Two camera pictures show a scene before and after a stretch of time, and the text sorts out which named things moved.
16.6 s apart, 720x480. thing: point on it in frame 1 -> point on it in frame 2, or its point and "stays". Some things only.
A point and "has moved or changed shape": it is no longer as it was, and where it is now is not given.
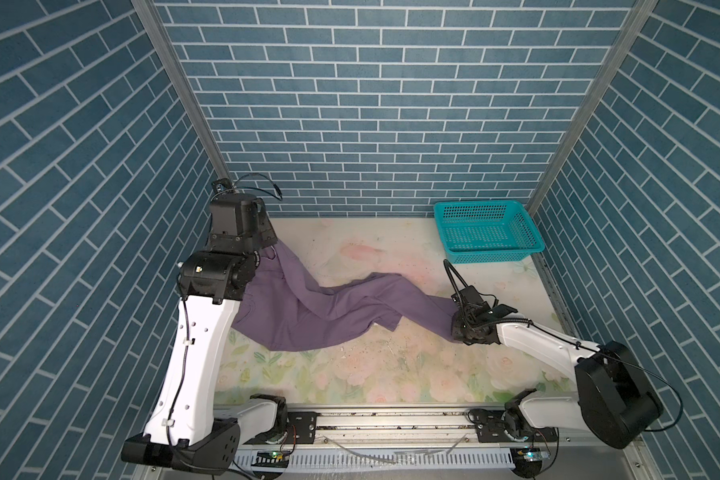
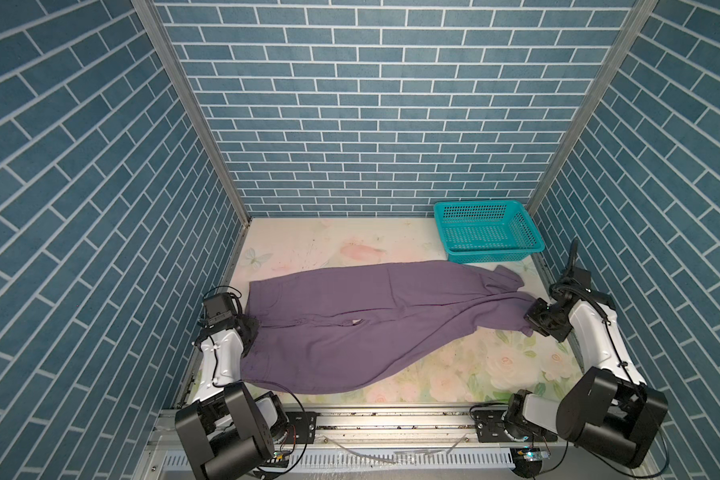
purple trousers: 287,302 has moved or changed shape
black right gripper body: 461,328 -> 547,320
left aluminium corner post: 151,17 stays
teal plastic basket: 486,232 stays
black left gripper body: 264,234 -> 248,327
